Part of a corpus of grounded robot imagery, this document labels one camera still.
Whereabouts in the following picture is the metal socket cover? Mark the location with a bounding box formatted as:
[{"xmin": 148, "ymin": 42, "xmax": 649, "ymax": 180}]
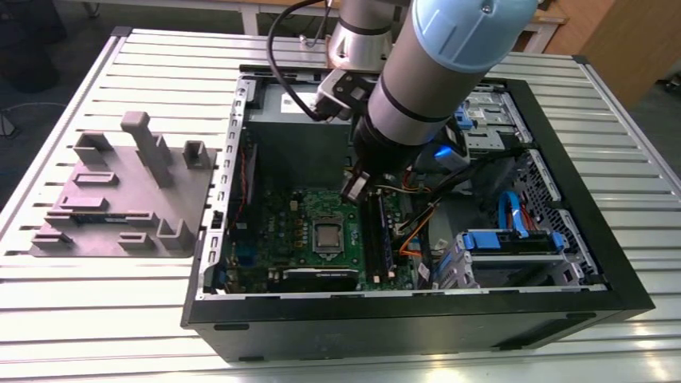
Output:
[{"xmin": 311, "ymin": 217, "xmax": 347, "ymax": 259}]

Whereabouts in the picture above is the wooden desk white frame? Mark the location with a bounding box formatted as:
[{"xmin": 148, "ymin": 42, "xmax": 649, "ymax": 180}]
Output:
[{"xmin": 509, "ymin": 6, "xmax": 569, "ymax": 55}]

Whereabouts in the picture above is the perforated metal drive cage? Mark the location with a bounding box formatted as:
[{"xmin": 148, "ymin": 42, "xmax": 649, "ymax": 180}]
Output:
[{"xmin": 431, "ymin": 230, "xmax": 608, "ymax": 291}]

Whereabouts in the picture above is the grey power supply unit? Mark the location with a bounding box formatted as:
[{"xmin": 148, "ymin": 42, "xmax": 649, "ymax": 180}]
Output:
[{"xmin": 243, "ymin": 83, "xmax": 353, "ymax": 188}]

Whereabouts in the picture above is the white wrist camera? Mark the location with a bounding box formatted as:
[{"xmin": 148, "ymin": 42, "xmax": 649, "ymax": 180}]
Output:
[{"xmin": 317, "ymin": 69, "xmax": 383, "ymax": 120}]

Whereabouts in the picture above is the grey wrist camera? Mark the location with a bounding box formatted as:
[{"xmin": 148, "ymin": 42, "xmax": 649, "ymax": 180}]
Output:
[{"xmin": 433, "ymin": 145, "xmax": 473, "ymax": 171}]

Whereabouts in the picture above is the grey parts rack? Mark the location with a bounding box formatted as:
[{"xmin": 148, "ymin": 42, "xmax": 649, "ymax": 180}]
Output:
[{"xmin": 27, "ymin": 111, "xmax": 223, "ymax": 259}]

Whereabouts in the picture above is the dark RAM stick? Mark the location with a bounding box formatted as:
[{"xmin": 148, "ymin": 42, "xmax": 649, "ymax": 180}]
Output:
[
  {"xmin": 71, "ymin": 214, "xmax": 129, "ymax": 225},
  {"xmin": 372, "ymin": 191, "xmax": 399, "ymax": 276}
]

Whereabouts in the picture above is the hard disk in blue carrier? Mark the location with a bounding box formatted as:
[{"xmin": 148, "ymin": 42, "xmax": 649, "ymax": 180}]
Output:
[{"xmin": 461, "ymin": 231, "xmax": 567, "ymax": 256}]

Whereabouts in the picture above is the black cable metal plug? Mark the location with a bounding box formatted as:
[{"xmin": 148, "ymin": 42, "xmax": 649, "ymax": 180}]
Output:
[{"xmin": 297, "ymin": 0, "xmax": 332, "ymax": 49}]

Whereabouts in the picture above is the black RAM slot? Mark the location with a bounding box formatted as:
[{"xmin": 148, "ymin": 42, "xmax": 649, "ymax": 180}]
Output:
[{"xmin": 356, "ymin": 201, "xmax": 380, "ymax": 280}]

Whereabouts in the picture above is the black PC case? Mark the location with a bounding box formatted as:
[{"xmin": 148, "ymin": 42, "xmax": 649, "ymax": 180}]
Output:
[{"xmin": 179, "ymin": 63, "xmax": 657, "ymax": 364}]

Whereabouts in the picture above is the brown wooden cabinet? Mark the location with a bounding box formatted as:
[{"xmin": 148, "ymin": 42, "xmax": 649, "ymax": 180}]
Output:
[{"xmin": 547, "ymin": 0, "xmax": 681, "ymax": 109}]

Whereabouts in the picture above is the blue data cable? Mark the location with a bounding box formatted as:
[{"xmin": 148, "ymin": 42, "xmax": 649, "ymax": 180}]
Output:
[{"xmin": 499, "ymin": 191, "xmax": 533, "ymax": 240}]

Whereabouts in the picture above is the black sleeved cable bundle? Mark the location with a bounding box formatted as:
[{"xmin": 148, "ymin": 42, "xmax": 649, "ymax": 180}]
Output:
[{"xmin": 425, "ymin": 149, "xmax": 528, "ymax": 208}]

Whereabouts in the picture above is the green motherboard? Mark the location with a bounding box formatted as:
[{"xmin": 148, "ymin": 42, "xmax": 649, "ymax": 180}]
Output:
[{"xmin": 219, "ymin": 187, "xmax": 423, "ymax": 295}]

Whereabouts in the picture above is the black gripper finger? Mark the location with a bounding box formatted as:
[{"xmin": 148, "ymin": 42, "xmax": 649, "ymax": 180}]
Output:
[{"xmin": 343, "ymin": 173, "xmax": 372, "ymax": 205}]

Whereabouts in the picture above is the black graphics card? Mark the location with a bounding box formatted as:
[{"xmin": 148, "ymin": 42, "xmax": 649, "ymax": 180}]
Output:
[{"xmin": 268, "ymin": 265, "xmax": 361, "ymax": 294}]

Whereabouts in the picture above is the blue plastic drive latch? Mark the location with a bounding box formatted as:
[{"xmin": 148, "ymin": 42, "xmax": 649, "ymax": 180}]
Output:
[{"xmin": 452, "ymin": 104, "xmax": 476, "ymax": 132}]

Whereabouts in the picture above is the silver CPU green edge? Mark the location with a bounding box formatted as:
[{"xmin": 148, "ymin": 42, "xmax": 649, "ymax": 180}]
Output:
[{"xmin": 317, "ymin": 224, "xmax": 341, "ymax": 247}]

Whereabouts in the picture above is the black camera cable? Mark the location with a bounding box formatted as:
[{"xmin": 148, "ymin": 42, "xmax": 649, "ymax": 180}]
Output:
[{"xmin": 265, "ymin": 0, "xmax": 335, "ymax": 121}]

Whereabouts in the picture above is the orange wire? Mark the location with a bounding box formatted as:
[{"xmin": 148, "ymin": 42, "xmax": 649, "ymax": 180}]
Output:
[{"xmin": 397, "ymin": 205, "xmax": 443, "ymax": 259}]

